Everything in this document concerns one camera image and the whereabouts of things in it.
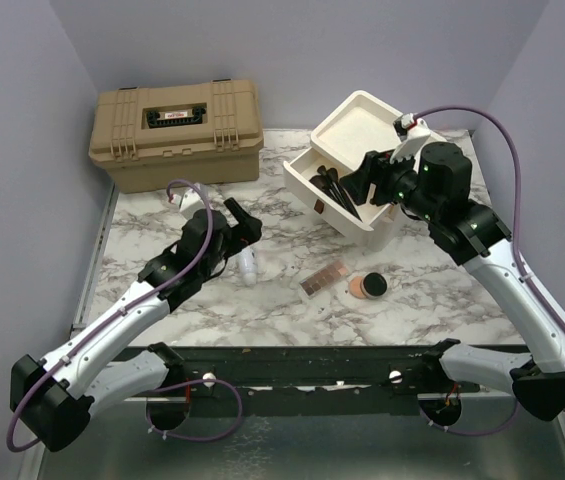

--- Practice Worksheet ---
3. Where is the black angled makeup brush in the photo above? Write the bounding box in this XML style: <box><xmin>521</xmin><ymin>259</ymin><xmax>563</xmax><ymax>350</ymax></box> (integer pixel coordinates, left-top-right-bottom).
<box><xmin>326</xmin><ymin>168</ymin><xmax>361</xmax><ymax>220</ymax></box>

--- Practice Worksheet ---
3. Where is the black fan makeup brush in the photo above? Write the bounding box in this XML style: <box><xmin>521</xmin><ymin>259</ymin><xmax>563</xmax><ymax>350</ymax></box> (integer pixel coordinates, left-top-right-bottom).
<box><xmin>310</xmin><ymin>175</ymin><xmax>351</xmax><ymax>212</ymax></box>

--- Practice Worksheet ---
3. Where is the black round compact jar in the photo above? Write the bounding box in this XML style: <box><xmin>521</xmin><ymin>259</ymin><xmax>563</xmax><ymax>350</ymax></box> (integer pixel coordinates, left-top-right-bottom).
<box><xmin>361</xmin><ymin>272</ymin><xmax>388</xmax><ymax>299</ymax></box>

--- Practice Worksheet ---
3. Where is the black round makeup brush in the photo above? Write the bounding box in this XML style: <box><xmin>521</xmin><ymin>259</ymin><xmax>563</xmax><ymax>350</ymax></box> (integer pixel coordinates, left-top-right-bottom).
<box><xmin>312</xmin><ymin>165</ymin><xmax>345</xmax><ymax>207</ymax></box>

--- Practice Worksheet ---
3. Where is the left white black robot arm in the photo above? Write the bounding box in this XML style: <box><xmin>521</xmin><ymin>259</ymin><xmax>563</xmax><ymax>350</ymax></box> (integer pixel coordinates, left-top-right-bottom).
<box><xmin>7</xmin><ymin>198</ymin><xmax>262</xmax><ymax>452</ymax></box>

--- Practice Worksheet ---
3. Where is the white cosmetic bottle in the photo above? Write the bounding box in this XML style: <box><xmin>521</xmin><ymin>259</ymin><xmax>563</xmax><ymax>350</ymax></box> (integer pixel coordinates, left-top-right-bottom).
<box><xmin>238</xmin><ymin>247</ymin><xmax>258</xmax><ymax>286</ymax></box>

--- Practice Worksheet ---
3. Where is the cream top drawer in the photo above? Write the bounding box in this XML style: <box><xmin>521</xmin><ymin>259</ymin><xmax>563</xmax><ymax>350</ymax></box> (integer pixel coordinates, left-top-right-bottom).
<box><xmin>283</xmin><ymin>148</ymin><xmax>401</xmax><ymax>245</ymax></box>

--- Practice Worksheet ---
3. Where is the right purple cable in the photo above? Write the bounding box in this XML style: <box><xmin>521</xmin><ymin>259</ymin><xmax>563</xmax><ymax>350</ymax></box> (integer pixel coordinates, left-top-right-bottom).
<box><xmin>401</xmin><ymin>104</ymin><xmax>565</xmax><ymax>436</ymax></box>

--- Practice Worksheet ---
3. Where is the cream drawer organizer cabinet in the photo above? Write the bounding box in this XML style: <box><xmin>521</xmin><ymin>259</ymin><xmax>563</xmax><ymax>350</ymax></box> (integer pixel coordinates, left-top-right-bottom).
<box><xmin>310</xmin><ymin>90</ymin><xmax>407</xmax><ymax>252</ymax></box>

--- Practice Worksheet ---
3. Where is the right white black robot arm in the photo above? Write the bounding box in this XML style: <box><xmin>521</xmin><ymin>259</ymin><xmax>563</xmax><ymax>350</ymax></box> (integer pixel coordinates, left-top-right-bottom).
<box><xmin>340</xmin><ymin>142</ymin><xmax>565</xmax><ymax>421</ymax></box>

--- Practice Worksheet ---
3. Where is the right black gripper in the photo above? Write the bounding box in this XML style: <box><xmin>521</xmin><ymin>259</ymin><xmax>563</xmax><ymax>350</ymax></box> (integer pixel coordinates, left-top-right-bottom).
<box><xmin>339</xmin><ymin>142</ymin><xmax>440</xmax><ymax>222</ymax></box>

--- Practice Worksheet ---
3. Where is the brown eyeshadow palette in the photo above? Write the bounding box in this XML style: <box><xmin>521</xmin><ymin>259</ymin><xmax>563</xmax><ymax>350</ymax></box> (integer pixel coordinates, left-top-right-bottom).
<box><xmin>299</xmin><ymin>260</ymin><xmax>349</xmax><ymax>298</ymax></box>

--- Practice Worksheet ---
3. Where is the tan plastic toolbox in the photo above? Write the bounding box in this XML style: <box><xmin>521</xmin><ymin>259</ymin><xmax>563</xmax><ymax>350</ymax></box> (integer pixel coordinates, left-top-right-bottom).
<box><xmin>89</xmin><ymin>79</ymin><xmax>264</xmax><ymax>193</ymax></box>

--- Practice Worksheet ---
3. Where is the orange makeup sponge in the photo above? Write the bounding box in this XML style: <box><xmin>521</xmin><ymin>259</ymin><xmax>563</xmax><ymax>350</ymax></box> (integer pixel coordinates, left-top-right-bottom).
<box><xmin>348</xmin><ymin>276</ymin><xmax>367</xmax><ymax>299</ymax></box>

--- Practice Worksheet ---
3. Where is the black mounting rail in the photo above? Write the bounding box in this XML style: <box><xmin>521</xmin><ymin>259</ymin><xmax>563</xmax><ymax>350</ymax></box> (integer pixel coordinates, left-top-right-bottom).
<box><xmin>146</xmin><ymin>343</ymin><xmax>465</xmax><ymax>425</ymax></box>

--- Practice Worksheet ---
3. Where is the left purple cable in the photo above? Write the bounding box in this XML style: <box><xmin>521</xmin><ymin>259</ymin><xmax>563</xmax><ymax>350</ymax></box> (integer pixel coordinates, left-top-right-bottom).
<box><xmin>6</xmin><ymin>180</ymin><xmax>243</xmax><ymax>451</ymax></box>

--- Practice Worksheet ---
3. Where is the purple cable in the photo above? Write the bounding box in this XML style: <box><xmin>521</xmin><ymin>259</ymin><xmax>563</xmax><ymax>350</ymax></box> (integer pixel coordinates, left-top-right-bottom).
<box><xmin>401</xmin><ymin>104</ymin><xmax>565</xmax><ymax>436</ymax></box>
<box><xmin>6</xmin><ymin>180</ymin><xmax>243</xmax><ymax>451</ymax></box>

